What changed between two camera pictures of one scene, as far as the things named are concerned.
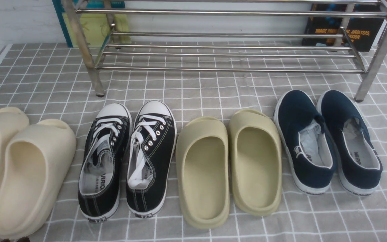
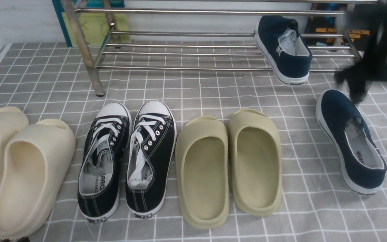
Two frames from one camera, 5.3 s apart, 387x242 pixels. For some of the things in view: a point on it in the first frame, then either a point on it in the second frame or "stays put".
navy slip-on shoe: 310,148 → 286,55
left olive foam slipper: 202,156 stays put
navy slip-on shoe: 356,155 stays put
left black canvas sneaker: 108,146 stays put
